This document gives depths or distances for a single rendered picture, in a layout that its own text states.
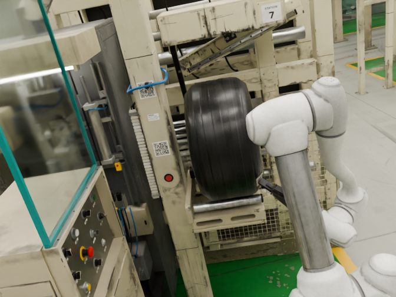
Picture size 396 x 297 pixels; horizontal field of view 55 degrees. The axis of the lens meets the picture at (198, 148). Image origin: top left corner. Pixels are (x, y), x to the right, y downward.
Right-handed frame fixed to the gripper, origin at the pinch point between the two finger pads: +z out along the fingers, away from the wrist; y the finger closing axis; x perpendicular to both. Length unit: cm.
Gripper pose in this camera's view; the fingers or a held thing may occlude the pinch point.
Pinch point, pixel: (266, 185)
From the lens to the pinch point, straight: 173.1
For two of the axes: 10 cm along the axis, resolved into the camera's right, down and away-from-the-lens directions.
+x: 6.7, -6.6, 3.3
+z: -7.2, -4.8, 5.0
